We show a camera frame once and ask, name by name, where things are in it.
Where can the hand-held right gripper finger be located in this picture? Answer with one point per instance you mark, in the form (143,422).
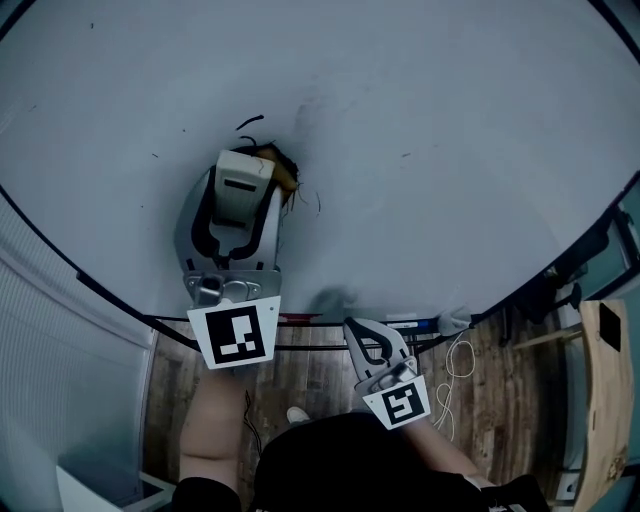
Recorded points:
(397,350)
(361,367)

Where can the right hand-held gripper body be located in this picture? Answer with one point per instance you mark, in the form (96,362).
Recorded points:
(402,402)

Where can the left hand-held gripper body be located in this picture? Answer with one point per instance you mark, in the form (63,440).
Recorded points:
(235,332)

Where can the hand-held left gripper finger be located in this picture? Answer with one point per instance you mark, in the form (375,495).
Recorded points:
(182,245)
(270,250)

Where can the beige whiteboard eraser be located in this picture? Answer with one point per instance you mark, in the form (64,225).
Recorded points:
(242,185)

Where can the white whiteboard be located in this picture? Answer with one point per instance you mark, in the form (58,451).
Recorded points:
(380,150)

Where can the person's left forearm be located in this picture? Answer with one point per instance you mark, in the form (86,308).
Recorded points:
(212,430)

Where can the person's right forearm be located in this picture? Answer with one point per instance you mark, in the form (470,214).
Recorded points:
(440,450)

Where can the white spray bottle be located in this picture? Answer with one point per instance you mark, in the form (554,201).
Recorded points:
(454,321)

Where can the red item on tray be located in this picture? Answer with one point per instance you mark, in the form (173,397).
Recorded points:
(300,316)

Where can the person's left white shoe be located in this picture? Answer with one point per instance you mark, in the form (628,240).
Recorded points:
(297,415)

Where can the person's black shirt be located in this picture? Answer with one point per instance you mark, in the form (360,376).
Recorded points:
(360,470)

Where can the black mesh office chair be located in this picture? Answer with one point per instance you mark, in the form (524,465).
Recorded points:
(565,285)

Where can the wooden side table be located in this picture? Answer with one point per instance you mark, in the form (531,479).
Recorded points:
(607,400)

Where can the black phone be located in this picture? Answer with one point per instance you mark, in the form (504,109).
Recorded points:
(610,327)

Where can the white table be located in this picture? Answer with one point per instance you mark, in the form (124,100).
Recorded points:
(85,492)

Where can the black framed glass door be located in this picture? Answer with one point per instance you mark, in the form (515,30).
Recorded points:
(627,235)

